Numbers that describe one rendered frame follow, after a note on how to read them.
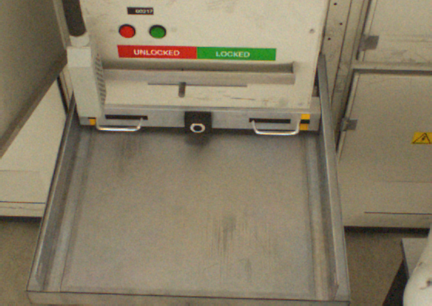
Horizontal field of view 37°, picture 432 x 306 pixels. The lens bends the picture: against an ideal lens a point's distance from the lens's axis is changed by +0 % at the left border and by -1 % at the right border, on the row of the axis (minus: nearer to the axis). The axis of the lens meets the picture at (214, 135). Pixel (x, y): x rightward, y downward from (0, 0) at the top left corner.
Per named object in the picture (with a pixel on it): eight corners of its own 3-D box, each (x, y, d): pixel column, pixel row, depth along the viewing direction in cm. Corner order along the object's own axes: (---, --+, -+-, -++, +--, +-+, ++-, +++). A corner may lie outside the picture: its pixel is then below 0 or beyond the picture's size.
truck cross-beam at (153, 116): (318, 130, 147) (321, 112, 142) (80, 125, 148) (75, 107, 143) (316, 114, 150) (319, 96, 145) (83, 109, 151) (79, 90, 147)
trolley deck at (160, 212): (346, 314, 127) (351, 300, 122) (31, 304, 128) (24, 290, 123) (322, 71, 170) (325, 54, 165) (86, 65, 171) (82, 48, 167)
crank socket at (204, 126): (210, 136, 145) (210, 121, 141) (184, 135, 145) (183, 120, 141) (211, 126, 147) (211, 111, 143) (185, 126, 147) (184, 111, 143)
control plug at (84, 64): (102, 118, 131) (89, 54, 118) (79, 117, 131) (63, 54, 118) (108, 90, 136) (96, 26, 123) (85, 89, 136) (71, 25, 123)
